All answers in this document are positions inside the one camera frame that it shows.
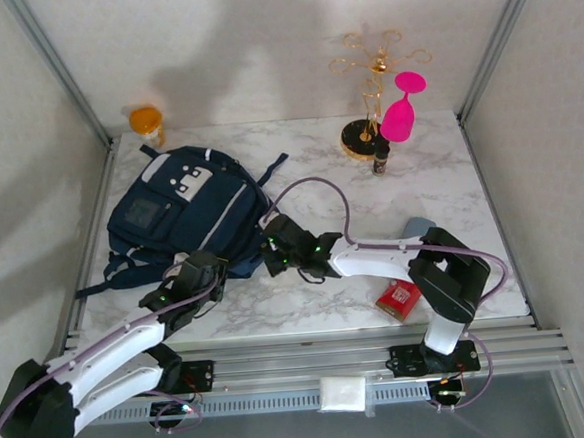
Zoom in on gold wire glass rack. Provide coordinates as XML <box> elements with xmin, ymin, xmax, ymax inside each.
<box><xmin>327</xmin><ymin>27</ymin><xmax>440</xmax><ymax>165</ymax></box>

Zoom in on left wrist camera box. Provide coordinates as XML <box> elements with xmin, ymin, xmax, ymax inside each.
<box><xmin>166</xmin><ymin>252</ymin><xmax>192</xmax><ymax>277</ymax></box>

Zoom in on small dark bottle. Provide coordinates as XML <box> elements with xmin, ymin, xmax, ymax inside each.
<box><xmin>369</xmin><ymin>139</ymin><xmax>394</xmax><ymax>178</ymax></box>

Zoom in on white packet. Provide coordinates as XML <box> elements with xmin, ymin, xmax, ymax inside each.
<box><xmin>316</xmin><ymin>373</ymin><xmax>370</xmax><ymax>418</ymax></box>

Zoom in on pink wine glass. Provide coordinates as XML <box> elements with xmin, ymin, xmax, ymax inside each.
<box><xmin>375</xmin><ymin>69</ymin><xmax>432</xmax><ymax>146</ymax></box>

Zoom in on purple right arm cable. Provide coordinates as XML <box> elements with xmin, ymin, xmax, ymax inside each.
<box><xmin>261</xmin><ymin>162</ymin><xmax>518</xmax><ymax>426</ymax></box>

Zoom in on red box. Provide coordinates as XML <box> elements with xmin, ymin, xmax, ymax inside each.
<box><xmin>374</xmin><ymin>278</ymin><xmax>424</xmax><ymax>324</ymax></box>

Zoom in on grey-blue pouch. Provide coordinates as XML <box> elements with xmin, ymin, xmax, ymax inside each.
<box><xmin>400</xmin><ymin>214</ymin><xmax>438</xmax><ymax>240</ymax></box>

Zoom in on aluminium frame post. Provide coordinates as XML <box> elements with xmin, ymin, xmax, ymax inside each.
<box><xmin>3</xmin><ymin>0</ymin><xmax>118</xmax><ymax>155</ymax></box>
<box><xmin>448</xmin><ymin>0</ymin><xmax>560</xmax><ymax>124</ymax></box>

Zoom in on grey slotted cable duct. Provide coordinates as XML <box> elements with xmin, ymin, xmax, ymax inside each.
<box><xmin>91</xmin><ymin>379</ymin><xmax>434</xmax><ymax>427</ymax></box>

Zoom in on navy blue student backpack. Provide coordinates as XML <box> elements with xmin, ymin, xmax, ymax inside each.
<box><xmin>65</xmin><ymin>133</ymin><xmax>299</xmax><ymax>301</ymax></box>

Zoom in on drink cup with orange lid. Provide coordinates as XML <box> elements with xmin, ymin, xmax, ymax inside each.
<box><xmin>127</xmin><ymin>105</ymin><xmax>167</xmax><ymax>150</ymax></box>

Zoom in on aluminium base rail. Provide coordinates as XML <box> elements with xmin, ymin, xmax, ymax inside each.
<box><xmin>62</xmin><ymin>309</ymin><xmax>578</xmax><ymax>412</ymax></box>

